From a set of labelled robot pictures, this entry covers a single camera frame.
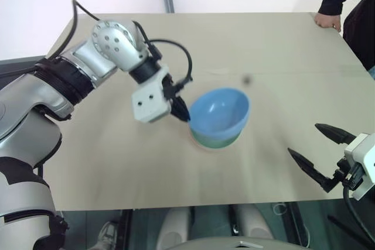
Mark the blue bowl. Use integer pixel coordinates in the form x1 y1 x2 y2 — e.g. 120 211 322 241
188 87 251 141

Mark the bystander's black clothed torso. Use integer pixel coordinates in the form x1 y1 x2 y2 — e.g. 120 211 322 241
342 0 375 81

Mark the grey sneaker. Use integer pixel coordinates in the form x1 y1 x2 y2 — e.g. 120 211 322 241
94 221 118 250

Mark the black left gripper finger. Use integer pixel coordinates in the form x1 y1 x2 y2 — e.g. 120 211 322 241
169 99 186 121
175 95 192 122

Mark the silver left robot leg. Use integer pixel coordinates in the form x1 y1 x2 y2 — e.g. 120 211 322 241
154 207 192 250

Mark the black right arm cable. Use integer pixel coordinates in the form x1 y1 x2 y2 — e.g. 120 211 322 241
342 184 375 248

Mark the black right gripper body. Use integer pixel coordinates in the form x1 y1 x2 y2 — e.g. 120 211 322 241
332 157 366 190

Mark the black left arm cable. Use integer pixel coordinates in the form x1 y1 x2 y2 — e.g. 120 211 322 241
45 0 102 61
132 20 194 87

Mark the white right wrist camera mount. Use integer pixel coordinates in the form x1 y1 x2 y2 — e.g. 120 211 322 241
343 132 375 201

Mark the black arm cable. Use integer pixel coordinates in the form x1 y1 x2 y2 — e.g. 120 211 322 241
132 20 194 87
342 184 375 248
45 0 102 61

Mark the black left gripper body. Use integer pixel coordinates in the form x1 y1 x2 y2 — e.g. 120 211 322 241
162 74 185 100

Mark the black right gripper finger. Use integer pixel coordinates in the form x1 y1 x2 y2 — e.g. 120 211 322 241
315 123 357 146
287 148 343 194

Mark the white cable coil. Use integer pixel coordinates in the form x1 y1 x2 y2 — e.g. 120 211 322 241
272 202 290 216

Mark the silver robot leg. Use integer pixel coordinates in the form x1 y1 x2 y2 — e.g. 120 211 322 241
233 204 274 239
154 207 192 250

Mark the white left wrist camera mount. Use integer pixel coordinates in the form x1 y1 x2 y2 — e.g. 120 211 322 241
131 67 172 124

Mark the silver right robot leg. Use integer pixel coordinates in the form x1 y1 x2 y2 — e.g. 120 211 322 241
233 204 274 239

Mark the green bowl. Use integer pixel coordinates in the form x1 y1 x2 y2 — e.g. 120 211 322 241
189 125 243 149

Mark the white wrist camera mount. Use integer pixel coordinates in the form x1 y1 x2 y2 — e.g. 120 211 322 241
343 132 375 201
131 67 172 124

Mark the bystander's bare hand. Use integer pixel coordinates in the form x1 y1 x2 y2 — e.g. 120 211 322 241
314 12 342 33

